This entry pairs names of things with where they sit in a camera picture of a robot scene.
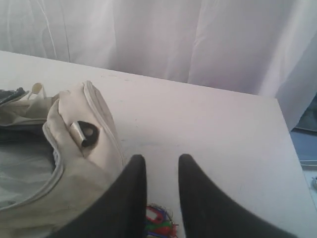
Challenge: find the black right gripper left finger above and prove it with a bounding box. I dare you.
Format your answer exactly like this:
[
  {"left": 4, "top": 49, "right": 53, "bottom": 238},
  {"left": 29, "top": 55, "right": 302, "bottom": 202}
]
[{"left": 50, "top": 155, "right": 146, "bottom": 238}]

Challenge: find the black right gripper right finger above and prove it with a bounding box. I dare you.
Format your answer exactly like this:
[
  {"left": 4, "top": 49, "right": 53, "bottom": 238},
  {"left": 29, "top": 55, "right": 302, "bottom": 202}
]
[{"left": 178, "top": 154, "right": 294, "bottom": 238}]

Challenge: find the colourful key tag bunch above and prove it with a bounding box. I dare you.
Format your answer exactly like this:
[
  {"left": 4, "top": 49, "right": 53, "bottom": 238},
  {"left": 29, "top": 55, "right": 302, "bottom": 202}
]
[{"left": 145, "top": 203, "right": 178, "bottom": 238}]

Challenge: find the cream canvas duffel bag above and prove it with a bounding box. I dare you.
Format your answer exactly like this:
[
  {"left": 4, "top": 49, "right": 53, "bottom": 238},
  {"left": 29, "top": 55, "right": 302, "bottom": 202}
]
[{"left": 0, "top": 81, "right": 126, "bottom": 238}]

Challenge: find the white curtain backdrop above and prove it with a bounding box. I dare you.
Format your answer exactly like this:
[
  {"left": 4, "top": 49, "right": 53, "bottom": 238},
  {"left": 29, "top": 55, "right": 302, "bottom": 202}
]
[{"left": 0, "top": 0, "right": 317, "bottom": 129}]

